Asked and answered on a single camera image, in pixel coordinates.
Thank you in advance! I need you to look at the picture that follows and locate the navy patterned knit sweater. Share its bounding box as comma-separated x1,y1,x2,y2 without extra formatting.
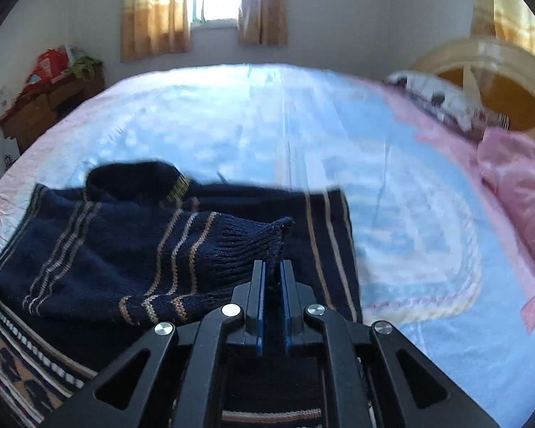
0,161,362,427

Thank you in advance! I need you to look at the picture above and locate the pastel printed bed sheet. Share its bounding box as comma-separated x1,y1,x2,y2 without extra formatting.
0,65,535,427

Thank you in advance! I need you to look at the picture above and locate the pink blanket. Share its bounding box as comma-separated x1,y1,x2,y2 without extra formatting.
416,128,535,334

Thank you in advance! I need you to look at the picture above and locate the patterned pillow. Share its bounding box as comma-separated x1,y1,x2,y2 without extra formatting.
383,71,510,141

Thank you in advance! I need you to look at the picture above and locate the brown wooden desk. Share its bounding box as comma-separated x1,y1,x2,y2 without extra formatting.
0,67,105,154

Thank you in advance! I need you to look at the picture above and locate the green cloth on desk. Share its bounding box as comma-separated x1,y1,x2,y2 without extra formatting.
66,55,103,81

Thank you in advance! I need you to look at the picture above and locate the cream wooden headboard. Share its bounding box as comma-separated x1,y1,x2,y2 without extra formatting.
412,36,535,140

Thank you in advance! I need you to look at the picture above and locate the red bag on desk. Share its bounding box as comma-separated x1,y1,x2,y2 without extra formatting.
27,49,69,85

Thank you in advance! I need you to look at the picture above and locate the left tan curtain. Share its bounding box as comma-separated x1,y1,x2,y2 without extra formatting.
121,0,191,62

